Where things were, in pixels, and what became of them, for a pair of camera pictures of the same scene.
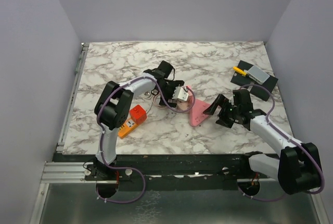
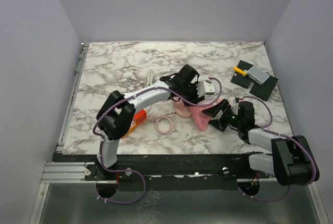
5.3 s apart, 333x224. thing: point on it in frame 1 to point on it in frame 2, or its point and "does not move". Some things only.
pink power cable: (154, 101) to (173, 125)
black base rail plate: (166, 171) does not move
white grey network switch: (257, 74) does not move
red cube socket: (138, 114) does not move
